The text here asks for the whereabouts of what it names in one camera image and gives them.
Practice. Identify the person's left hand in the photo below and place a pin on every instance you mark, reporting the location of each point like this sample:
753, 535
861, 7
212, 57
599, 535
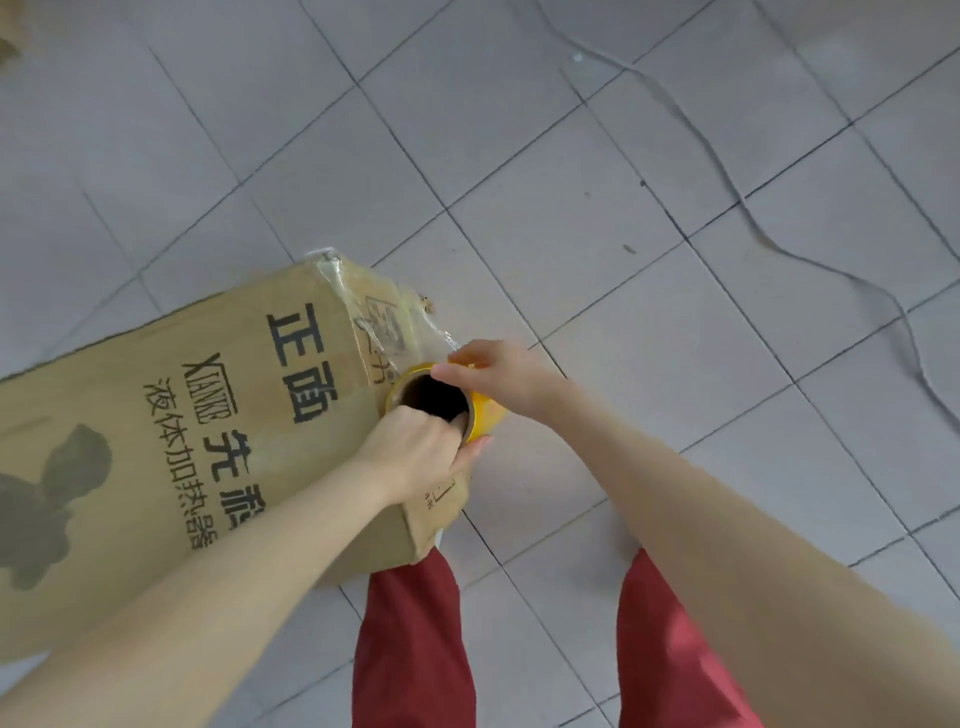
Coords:
405, 450

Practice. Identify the person's right hand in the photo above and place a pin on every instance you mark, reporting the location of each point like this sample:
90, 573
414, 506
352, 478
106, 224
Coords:
510, 375

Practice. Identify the person's right thumb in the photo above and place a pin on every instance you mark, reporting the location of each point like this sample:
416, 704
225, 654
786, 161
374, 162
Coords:
456, 371

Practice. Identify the person's left thumb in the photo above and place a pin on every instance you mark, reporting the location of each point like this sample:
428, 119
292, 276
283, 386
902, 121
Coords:
472, 452

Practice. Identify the yellow packing tape roll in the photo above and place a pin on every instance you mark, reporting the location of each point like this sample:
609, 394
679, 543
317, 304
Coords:
486, 416

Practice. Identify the person's right forearm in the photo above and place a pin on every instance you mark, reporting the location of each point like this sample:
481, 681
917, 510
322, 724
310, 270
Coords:
750, 555

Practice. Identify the person's left forearm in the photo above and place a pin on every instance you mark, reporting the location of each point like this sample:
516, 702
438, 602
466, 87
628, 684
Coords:
195, 600

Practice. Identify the red trousers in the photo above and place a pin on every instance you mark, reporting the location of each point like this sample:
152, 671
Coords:
416, 645

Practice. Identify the brown printed cardboard box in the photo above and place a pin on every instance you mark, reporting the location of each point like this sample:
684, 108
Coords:
187, 420

